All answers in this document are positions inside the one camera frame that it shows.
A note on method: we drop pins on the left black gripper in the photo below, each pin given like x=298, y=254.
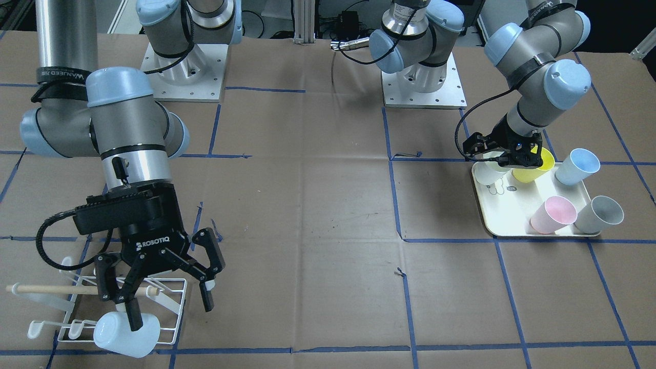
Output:
x=500, y=134

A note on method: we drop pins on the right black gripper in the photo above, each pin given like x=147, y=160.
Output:
x=152, y=237

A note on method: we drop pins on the pale green plastic cup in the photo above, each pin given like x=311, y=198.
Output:
x=488, y=172

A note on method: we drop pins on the light blue plastic cup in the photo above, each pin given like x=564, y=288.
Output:
x=113, y=332

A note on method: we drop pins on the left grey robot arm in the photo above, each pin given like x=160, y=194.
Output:
x=418, y=36

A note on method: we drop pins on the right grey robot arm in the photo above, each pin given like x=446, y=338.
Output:
x=111, y=113

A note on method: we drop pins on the yellow plastic cup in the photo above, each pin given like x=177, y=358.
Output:
x=529, y=175

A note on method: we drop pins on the pink plastic cup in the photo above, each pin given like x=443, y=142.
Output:
x=555, y=213

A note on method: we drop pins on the grey plastic cup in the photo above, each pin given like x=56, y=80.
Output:
x=601, y=213

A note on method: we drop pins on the cream plastic tray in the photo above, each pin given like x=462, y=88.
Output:
x=508, y=204

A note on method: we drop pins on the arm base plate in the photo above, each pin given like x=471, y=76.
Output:
x=420, y=86
x=198, y=78

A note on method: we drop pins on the white wire cup rack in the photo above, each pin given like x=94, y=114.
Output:
x=78, y=306

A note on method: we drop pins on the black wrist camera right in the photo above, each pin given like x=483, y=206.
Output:
x=113, y=210

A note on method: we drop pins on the aluminium frame post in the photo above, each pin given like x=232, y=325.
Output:
x=304, y=21

